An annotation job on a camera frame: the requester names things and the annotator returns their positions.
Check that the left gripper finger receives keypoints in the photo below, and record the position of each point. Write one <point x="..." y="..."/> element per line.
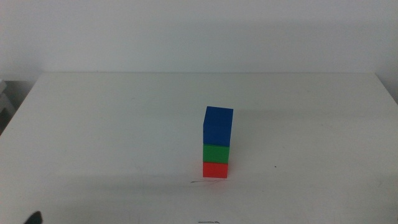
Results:
<point x="34" y="219"/>

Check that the red cube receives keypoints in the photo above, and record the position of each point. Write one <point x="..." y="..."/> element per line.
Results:
<point x="215" y="170"/>

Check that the green cube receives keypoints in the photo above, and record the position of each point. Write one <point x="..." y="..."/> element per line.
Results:
<point x="216" y="154"/>

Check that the blue cube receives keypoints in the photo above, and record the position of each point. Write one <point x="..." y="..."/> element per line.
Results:
<point x="217" y="127"/>

